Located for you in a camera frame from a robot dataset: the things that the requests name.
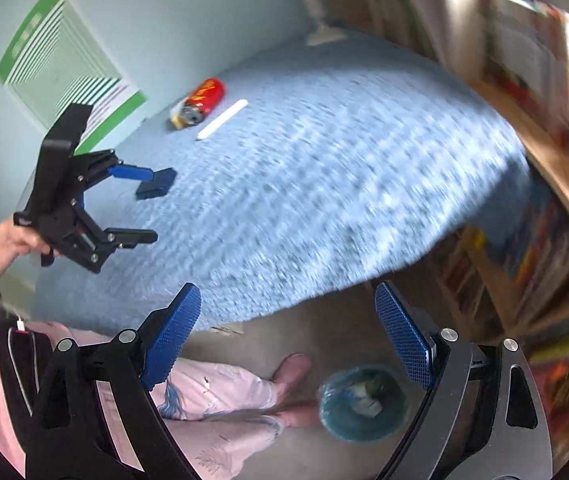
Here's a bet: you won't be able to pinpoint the black bag with white cable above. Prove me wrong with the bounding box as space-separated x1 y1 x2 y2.
0 310 72 418

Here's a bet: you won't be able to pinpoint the green striped wall poster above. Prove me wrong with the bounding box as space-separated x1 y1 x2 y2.
0 0 146 156

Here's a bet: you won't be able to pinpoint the blue round trash bin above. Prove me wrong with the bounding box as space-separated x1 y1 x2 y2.
319 366 409 443

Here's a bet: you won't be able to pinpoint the row of colourful books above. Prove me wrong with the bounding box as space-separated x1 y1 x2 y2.
445 200 569 461

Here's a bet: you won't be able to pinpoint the red drink can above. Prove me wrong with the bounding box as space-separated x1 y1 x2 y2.
169 77 226 130

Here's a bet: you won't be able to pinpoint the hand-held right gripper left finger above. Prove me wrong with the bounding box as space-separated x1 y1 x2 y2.
24 282 202 480

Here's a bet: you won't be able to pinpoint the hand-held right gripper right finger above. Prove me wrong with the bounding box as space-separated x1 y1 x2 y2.
375 281 553 480

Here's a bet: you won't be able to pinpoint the person's pink pants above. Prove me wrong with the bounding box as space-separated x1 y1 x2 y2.
0 305 285 480

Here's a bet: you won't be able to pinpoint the dark blue box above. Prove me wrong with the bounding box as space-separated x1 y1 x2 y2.
136 167 178 201

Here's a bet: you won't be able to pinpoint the white desk lamp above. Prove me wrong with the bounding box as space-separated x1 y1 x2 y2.
284 0 350 47

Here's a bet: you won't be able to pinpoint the white stick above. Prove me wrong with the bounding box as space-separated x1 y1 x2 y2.
196 99 249 141

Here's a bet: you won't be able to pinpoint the row of thin books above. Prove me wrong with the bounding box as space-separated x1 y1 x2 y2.
479 0 569 136

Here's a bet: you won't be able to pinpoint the person's left hand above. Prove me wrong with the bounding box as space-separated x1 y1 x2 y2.
0 220 58 262

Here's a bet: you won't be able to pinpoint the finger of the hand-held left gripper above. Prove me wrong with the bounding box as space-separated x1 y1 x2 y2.
72 149 156 191
72 207 159 263

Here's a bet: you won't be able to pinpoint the wooden bookshelf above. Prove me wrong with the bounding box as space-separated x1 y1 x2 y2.
315 0 569 461

